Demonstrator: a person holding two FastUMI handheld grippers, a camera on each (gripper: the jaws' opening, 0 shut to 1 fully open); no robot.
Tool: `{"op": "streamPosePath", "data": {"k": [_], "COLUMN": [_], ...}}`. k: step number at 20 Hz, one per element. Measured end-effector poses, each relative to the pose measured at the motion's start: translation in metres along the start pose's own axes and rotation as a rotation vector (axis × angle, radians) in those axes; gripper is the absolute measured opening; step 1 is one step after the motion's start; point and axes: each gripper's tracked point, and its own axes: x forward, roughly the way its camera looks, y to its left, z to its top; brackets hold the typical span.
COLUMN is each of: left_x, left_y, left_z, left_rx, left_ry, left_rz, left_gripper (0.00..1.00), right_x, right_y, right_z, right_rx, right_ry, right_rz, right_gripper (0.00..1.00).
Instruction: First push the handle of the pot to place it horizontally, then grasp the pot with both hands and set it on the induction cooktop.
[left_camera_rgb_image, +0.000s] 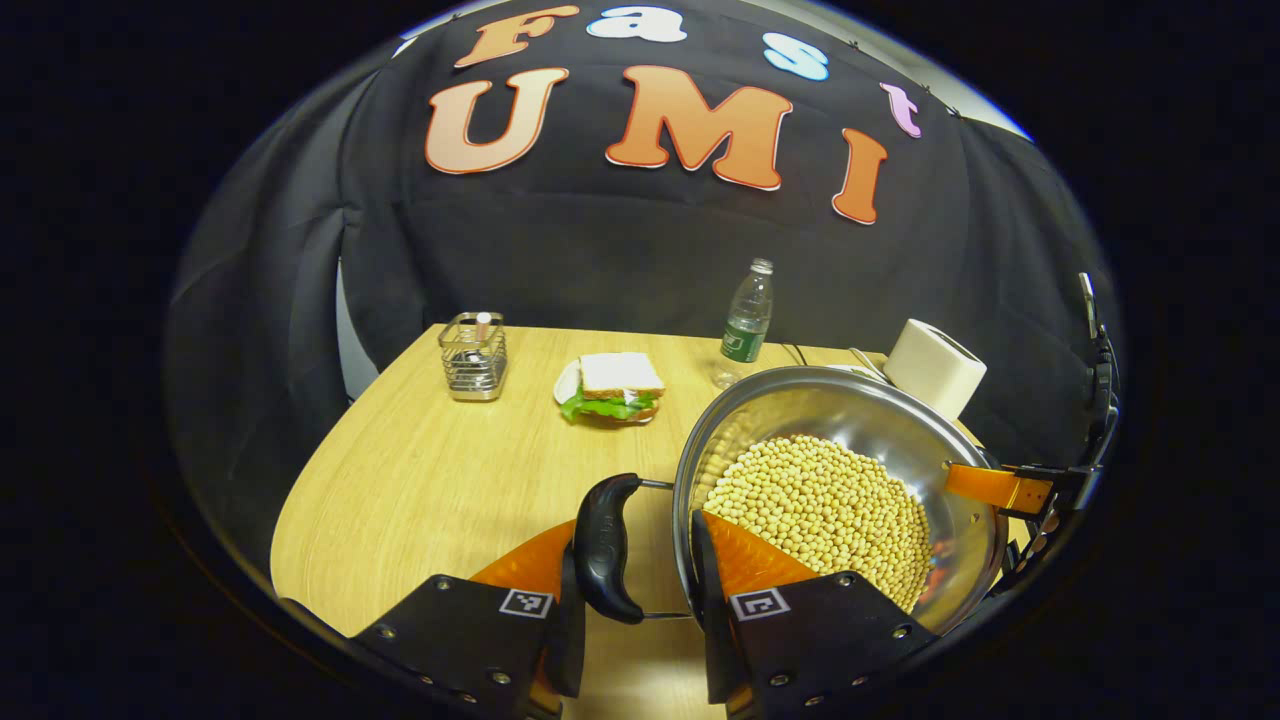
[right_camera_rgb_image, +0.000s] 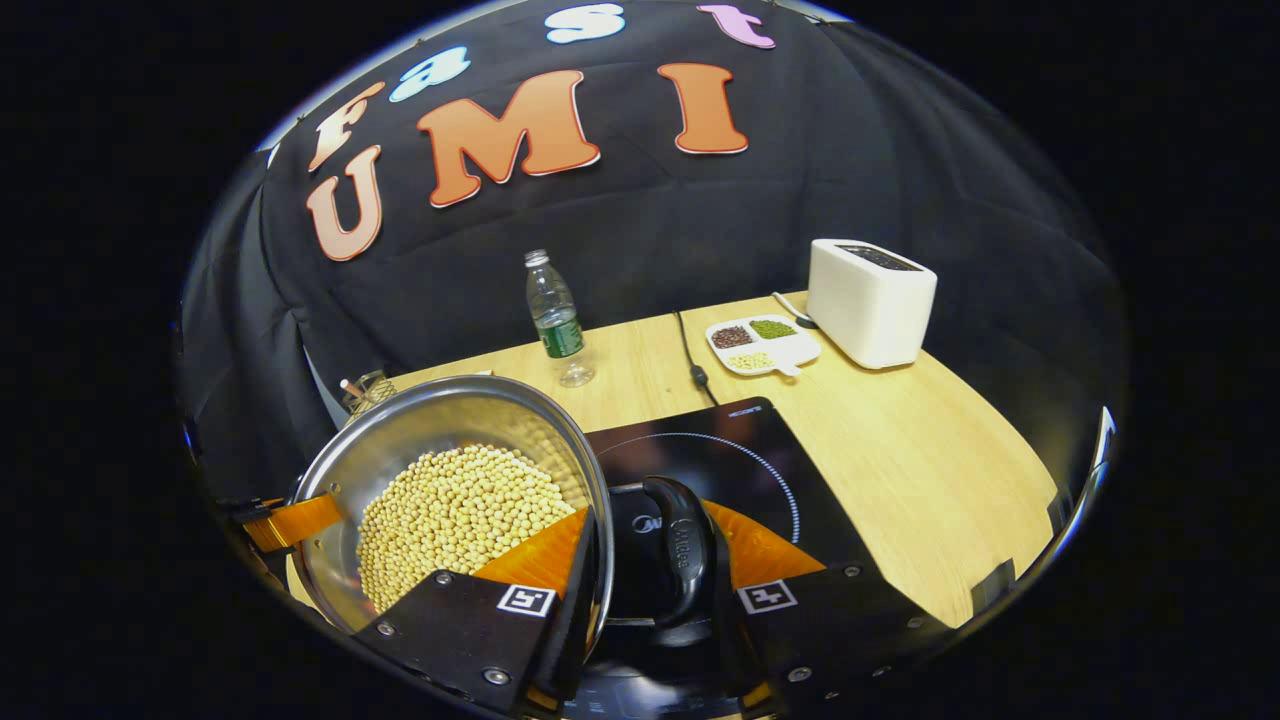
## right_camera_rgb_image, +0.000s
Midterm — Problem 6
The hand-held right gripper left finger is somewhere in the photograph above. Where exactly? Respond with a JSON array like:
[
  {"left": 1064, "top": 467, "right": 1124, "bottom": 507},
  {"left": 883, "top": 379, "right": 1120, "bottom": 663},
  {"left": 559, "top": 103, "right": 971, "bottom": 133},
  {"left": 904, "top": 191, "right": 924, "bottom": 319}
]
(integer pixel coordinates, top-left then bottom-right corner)
[{"left": 350, "top": 505, "right": 601, "bottom": 716}]

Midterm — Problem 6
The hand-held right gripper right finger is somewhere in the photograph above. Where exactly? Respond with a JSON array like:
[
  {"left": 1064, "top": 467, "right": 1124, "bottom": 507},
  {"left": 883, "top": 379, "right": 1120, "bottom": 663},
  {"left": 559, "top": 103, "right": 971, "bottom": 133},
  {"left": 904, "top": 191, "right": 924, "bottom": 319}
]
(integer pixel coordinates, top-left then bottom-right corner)
[{"left": 700, "top": 498, "right": 953, "bottom": 716}]

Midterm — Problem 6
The steel pot with soybeans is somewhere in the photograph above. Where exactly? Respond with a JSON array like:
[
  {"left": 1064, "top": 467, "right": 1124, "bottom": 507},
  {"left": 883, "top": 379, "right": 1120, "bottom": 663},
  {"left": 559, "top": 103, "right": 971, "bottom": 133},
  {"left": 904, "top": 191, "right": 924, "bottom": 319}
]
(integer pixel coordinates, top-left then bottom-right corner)
[{"left": 290, "top": 375, "right": 719, "bottom": 651}]

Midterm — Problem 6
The black induction cooktop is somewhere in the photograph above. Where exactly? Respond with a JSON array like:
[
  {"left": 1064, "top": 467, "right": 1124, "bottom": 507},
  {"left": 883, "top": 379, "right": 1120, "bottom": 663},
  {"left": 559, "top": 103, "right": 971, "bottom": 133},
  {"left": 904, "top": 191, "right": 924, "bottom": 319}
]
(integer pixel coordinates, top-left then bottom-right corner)
[{"left": 585, "top": 396, "right": 881, "bottom": 720}]

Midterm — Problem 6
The white divided dish with beans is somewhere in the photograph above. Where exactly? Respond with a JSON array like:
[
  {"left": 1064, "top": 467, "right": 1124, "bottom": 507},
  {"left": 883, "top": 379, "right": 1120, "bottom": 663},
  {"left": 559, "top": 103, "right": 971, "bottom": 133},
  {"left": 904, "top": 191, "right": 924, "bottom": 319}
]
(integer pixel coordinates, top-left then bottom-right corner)
[{"left": 705, "top": 315, "right": 823, "bottom": 379}]

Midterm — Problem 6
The clear plastic water bottle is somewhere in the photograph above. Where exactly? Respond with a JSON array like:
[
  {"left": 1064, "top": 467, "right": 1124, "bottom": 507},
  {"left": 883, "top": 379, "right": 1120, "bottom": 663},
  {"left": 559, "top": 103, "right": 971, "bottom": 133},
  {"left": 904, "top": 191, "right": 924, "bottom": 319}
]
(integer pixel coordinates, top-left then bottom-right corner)
[{"left": 524, "top": 249, "right": 597, "bottom": 389}]

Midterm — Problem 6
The white toaster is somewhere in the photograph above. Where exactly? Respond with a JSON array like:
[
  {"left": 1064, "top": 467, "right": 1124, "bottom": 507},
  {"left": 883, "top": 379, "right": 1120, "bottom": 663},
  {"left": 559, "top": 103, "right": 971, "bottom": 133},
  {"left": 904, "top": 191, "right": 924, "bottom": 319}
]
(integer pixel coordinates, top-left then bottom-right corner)
[{"left": 806, "top": 238, "right": 939, "bottom": 371}]

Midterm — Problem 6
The metal wire holder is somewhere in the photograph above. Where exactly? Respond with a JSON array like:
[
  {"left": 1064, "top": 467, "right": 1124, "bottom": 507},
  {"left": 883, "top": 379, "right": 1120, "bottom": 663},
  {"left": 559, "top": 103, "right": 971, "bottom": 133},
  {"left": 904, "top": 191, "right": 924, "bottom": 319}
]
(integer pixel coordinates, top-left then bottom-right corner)
[{"left": 340, "top": 370, "right": 398, "bottom": 416}]

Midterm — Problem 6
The black power cable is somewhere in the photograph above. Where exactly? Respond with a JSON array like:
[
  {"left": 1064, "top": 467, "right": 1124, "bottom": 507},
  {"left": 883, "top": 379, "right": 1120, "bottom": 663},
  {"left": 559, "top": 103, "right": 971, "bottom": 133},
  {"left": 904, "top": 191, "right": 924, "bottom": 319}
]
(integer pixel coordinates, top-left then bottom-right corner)
[{"left": 674, "top": 310, "right": 719, "bottom": 406}]

